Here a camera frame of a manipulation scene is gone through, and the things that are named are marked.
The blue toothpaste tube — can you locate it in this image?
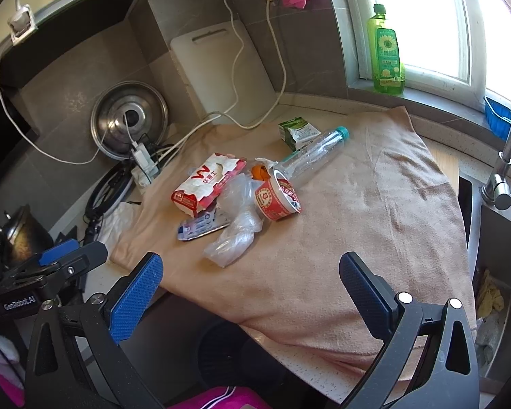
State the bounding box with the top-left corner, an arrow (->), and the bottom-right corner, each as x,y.
177,208 -> 231,242

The red white paper bag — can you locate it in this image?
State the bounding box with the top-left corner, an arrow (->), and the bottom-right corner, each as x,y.
171,153 -> 247,218

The red paper cup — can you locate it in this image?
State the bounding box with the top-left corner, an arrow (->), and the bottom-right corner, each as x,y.
254,171 -> 302,222

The clear plastic bag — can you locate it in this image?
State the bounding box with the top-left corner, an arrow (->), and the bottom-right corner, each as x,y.
204,173 -> 263,268

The clear plastic bottle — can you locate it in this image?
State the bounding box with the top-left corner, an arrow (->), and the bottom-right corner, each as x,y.
273,126 -> 350,188

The green white milk carton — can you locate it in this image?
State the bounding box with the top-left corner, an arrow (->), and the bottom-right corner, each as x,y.
279,117 -> 321,151

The white tissue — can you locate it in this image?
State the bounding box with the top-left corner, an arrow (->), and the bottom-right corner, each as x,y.
254,157 -> 279,170

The orange peel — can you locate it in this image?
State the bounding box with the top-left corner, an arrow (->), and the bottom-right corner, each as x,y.
250,163 -> 270,182

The black cooking pot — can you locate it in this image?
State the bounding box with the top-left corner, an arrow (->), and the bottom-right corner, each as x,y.
1,205 -> 54,268

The white cloth on counter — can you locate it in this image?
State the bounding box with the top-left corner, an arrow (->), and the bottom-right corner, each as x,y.
97,202 -> 141,255

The yellow rag in sink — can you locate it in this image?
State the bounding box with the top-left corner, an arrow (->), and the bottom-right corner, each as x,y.
476,269 -> 505,319

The white power strip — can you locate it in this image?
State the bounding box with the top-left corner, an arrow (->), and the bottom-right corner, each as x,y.
131,142 -> 159,192

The pink jacket sleeve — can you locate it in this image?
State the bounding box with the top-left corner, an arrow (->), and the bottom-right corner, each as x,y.
170,386 -> 270,409

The beige towel mat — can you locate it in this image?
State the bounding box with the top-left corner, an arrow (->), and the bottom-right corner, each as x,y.
110,107 -> 476,376

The steel pot lid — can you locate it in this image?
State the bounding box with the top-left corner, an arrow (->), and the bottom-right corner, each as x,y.
90,80 -> 169,161

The steel faucet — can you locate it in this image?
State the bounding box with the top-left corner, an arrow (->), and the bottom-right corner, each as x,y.
482,127 -> 511,211

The blue sponge on sill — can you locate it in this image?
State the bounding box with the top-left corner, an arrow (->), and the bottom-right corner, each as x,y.
484,97 -> 511,141

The green dish soap bottle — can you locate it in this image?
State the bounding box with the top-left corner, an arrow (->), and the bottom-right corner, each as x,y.
366,0 -> 405,95

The white cutting board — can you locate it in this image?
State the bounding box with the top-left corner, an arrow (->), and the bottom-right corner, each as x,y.
171,19 -> 276,126

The white wall socket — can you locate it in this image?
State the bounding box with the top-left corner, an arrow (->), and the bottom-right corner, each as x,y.
7,0 -> 37,46

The white cable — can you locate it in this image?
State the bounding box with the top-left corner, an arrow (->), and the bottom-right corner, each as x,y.
153,0 -> 246,167
220,0 -> 288,131

